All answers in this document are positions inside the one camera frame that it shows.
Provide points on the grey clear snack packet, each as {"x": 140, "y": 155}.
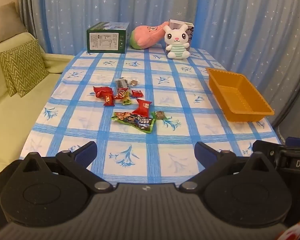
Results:
{"x": 121, "y": 83}

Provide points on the green cardboard box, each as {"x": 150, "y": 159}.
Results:
{"x": 105, "y": 40}

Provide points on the blue checked tablecloth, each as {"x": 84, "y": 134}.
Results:
{"x": 180, "y": 135}

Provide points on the pink plush toy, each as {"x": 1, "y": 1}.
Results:
{"x": 147, "y": 36}

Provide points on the red yellow snack packet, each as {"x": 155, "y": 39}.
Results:
{"x": 121, "y": 93}

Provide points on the white rabbit plush toy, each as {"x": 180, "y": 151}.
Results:
{"x": 177, "y": 42}

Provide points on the small green candy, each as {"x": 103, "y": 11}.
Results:
{"x": 127, "y": 101}

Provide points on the grey box behind bunny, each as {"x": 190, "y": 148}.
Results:
{"x": 190, "y": 30}

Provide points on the light green sofa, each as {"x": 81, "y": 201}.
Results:
{"x": 12, "y": 120}

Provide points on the large red snack packet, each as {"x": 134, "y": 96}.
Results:
{"x": 102, "y": 91}

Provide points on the red pillow snack packet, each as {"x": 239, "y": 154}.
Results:
{"x": 143, "y": 107}

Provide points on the brown wrapped candy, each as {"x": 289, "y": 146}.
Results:
{"x": 134, "y": 82}

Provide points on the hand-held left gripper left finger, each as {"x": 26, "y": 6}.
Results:
{"x": 86, "y": 155}

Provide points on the red white clothing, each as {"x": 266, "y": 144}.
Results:
{"x": 297, "y": 232}

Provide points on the green zigzag cushion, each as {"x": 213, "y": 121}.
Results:
{"x": 25, "y": 67}
{"x": 11, "y": 87}

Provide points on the beige satin cushion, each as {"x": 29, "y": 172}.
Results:
{"x": 5, "y": 22}

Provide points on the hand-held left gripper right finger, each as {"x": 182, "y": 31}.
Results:
{"x": 204, "y": 155}

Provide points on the brown candy green wrapper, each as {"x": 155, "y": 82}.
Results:
{"x": 160, "y": 115}

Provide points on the orange plastic tray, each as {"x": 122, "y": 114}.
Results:
{"x": 236, "y": 97}

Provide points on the blue star curtain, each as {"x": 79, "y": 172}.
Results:
{"x": 227, "y": 17}

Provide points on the long green snack packet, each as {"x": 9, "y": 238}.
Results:
{"x": 135, "y": 121}

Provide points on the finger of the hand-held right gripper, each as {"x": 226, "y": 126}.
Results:
{"x": 298, "y": 140}
{"x": 265, "y": 148}

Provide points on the small red candy packet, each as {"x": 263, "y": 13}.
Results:
{"x": 109, "y": 100}
{"x": 137, "y": 93}

